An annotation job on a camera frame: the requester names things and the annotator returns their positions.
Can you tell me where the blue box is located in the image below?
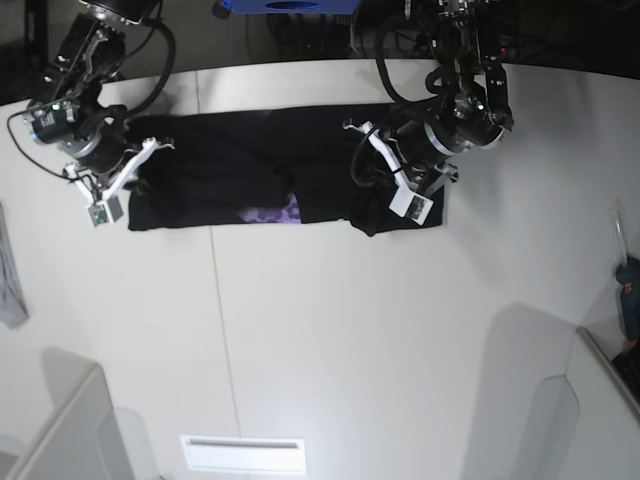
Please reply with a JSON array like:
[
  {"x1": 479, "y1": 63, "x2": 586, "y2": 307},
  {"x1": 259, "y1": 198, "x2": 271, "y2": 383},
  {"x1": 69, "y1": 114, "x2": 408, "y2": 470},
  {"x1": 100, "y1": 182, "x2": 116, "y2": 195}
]
[{"x1": 222, "y1": 0, "x2": 361, "y2": 14}]

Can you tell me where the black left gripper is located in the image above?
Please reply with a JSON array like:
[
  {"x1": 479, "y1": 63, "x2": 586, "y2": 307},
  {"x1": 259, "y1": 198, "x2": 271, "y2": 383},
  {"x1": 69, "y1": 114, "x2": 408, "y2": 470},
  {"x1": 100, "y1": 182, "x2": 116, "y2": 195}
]
[{"x1": 384, "y1": 117, "x2": 458, "y2": 175}]

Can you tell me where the blue glue gun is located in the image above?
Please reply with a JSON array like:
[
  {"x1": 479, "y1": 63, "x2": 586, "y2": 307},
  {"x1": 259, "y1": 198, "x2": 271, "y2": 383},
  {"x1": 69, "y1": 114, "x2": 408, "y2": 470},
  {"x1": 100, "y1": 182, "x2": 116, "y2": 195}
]
[{"x1": 615, "y1": 255, "x2": 639, "y2": 346}]

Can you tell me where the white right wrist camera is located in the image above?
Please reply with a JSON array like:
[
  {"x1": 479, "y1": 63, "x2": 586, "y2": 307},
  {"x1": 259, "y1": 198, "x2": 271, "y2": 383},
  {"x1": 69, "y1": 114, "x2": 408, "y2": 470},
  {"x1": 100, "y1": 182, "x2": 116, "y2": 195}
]
[{"x1": 63, "y1": 137, "x2": 175, "y2": 227}]

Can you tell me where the white label plate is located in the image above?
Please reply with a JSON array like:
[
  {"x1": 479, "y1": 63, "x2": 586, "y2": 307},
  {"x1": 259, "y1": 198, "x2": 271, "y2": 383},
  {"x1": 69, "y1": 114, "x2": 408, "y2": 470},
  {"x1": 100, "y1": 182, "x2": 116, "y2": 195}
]
[{"x1": 180, "y1": 435, "x2": 307, "y2": 475}]

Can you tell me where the black keyboard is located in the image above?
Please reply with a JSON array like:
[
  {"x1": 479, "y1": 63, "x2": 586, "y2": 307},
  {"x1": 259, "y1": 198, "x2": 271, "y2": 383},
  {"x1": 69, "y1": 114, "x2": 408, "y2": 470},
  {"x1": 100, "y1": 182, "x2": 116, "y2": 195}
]
[{"x1": 613, "y1": 345, "x2": 640, "y2": 401}]

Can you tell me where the black T-shirt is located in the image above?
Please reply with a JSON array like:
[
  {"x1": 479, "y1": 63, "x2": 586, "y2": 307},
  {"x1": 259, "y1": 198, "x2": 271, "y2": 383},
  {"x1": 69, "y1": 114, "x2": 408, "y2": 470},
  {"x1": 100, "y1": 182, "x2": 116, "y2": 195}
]
[{"x1": 128, "y1": 104, "x2": 418, "y2": 237}]

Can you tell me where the grey cloth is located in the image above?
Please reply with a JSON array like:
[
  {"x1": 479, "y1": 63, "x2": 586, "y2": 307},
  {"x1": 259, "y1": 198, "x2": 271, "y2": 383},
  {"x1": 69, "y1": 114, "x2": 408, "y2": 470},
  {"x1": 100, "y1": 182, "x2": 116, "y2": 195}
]
[{"x1": 1, "y1": 209, "x2": 29, "y2": 329}]

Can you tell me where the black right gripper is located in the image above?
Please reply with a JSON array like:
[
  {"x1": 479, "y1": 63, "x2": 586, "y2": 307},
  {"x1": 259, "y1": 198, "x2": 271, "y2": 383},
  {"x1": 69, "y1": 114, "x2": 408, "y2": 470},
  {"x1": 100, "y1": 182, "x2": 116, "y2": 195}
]
[{"x1": 57, "y1": 124, "x2": 145, "y2": 192}]

